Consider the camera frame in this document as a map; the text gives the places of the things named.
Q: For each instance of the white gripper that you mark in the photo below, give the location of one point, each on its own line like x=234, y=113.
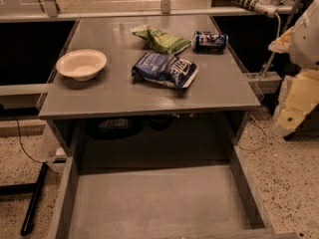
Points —
x=306, y=44

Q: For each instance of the blue chip bag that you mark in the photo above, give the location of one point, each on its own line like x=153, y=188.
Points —
x=166, y=70

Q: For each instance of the green chip bag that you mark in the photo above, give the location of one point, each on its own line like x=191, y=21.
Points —
x=160, y=41

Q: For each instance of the grey open top drawer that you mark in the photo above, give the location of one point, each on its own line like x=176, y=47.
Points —
x=189, y=181

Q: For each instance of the blue soda can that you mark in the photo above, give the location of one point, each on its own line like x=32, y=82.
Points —
x=205, y=40

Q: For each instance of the white bowl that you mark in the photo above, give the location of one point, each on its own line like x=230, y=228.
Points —
x=81, y=65

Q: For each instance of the black floor stand leg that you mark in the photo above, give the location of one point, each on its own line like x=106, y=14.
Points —
x=35, y=189

